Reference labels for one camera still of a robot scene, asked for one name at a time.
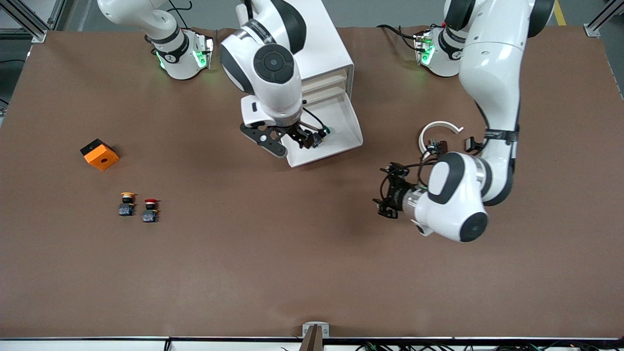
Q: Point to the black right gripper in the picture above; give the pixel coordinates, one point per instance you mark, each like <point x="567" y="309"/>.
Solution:
<point x="296" y="132"/>

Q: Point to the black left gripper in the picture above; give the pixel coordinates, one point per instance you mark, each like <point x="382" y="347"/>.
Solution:
<point x="399" y="195"/>

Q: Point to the green push button switch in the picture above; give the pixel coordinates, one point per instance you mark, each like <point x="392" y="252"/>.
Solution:
<point x="322" y="132"/>

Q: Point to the white lowest cabinet drawer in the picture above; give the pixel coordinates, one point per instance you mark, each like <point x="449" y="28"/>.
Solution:
<point x="336" y="126"/>

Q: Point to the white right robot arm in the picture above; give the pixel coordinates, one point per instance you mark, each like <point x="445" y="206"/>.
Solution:
<point x="273" y="63"/>

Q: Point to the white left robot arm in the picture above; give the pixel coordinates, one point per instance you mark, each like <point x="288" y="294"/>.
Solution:
<point x="492" y="73"/>

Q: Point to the brown table cover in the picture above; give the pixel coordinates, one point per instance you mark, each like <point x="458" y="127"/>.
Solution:
<point x="312" y="243"/>

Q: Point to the dark brown small component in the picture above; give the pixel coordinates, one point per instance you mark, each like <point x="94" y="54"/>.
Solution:
<point x="441" y="146"/>

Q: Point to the white curved plastic arc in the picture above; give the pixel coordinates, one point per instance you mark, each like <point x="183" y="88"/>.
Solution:
<point x="438" y="124"/>

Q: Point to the black small clip component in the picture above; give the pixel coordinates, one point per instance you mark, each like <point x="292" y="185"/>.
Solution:
<point x="471" y="144"/>

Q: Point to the orange box with hole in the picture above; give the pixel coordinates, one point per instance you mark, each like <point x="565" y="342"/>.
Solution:
<point x="102" y="158"/>

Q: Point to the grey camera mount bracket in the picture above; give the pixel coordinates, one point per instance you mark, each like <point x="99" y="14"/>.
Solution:
<point x="315" y="336"/>

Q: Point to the red push button switch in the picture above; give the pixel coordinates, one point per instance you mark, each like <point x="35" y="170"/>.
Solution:
<point x="150" y="215"/>

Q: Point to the yellow push button switch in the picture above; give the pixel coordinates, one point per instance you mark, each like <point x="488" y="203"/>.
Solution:
<point x="126" y="208"/>

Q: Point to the aluminium frame profile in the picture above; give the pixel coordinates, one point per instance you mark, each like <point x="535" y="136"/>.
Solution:
<point x="592" y="30"/>
<point x="38" y="34"/>

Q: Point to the white table edge rail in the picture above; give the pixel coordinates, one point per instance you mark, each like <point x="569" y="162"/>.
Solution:
<point x="97" y="345"/>

